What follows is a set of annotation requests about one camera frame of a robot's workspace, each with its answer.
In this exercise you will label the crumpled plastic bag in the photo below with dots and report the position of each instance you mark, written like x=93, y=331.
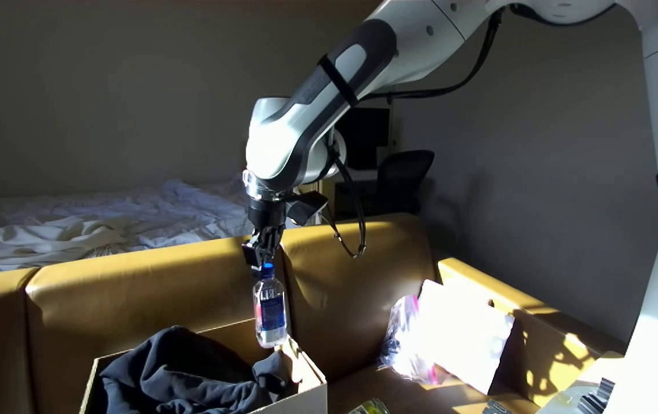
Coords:
x=402, y=347

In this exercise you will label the clear bottle blue cap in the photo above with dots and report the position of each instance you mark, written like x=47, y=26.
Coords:
x=270, y=309

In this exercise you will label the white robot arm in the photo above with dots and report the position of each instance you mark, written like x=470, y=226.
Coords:
x=551, y=129

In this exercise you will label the bed with white sheets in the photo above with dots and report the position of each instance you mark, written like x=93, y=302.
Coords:
x=57, y=229

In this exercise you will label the tan leather sofa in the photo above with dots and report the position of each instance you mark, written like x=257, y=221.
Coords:
x=318, y=322

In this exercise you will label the dark blue clothing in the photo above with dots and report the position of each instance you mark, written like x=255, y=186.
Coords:
x=176, y=370

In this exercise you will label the black office chair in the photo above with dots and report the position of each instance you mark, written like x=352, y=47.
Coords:
x=398, y=178

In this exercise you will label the white cardboard box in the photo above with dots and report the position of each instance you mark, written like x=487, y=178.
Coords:
x=239, y=337

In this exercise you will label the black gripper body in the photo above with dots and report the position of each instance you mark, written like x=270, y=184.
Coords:
x=268, y=218

